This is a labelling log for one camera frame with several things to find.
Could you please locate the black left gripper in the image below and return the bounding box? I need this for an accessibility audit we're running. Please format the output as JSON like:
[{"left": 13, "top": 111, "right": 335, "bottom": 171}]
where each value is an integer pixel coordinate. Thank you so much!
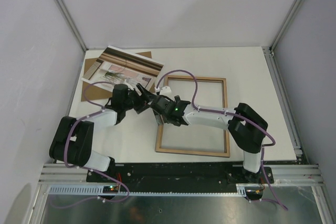
[{"left": 122, "top": 83, "right": 155, "bottom": 114}]

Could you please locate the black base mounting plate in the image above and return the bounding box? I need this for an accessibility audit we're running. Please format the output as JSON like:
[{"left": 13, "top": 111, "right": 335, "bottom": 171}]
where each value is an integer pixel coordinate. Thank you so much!
[{"left": 86, "top": 161, "right": 275, "bottom": 193}]

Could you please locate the clear acrylic sheet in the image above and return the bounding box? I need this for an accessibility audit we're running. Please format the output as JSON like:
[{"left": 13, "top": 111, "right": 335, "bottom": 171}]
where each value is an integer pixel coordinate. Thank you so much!
[{"left": 160, "top": 78, "right": 226, "bottom": 155}]

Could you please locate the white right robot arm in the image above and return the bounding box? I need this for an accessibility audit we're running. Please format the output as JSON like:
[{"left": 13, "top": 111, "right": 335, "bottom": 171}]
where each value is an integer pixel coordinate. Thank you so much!
[{"left": 150, "top": 95, "right": 270, "bottom": 183}]

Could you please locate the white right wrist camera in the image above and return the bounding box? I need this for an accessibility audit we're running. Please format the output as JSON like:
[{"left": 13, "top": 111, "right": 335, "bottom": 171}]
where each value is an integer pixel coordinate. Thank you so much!
[{"left": 155, "top": 86, "right": 172, "bottom": 97}]

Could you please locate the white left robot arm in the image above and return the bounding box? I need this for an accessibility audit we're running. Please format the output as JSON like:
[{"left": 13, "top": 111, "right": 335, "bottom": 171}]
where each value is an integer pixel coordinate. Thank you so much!
[{"left": 49, "top": 83, "right": 155, "bottom": 182}]

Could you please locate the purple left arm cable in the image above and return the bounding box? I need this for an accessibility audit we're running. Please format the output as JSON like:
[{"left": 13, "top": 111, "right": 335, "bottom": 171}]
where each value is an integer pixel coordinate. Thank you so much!
[{"left": 64, "top": 81, "right": 116, "bottom": 172}]

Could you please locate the grey slotted cable duct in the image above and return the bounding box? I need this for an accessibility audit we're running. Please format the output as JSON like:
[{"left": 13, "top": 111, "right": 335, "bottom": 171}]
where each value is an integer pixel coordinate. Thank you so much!
[{"left": 48, "top": 184, "right": 263, "bottom": 196}]

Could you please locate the printed interior photo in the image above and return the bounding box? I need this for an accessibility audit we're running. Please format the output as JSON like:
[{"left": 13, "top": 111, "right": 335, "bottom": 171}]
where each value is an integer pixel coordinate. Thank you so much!
[{"left": 81, "top": 46, "right": 164, "bottom": 93}]

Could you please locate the brown cardboard backing board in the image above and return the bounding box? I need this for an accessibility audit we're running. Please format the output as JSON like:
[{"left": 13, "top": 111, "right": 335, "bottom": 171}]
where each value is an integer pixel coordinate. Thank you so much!
[{"left": 81, "top": 51, "right": 154, "bottom": 102}]

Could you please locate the blue wooden picture frame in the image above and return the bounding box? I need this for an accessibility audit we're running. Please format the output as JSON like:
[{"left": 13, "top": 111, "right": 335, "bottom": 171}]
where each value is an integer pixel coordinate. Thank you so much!
[{"left": 154, "top": 75, "right": 231, "bottom": 159}]

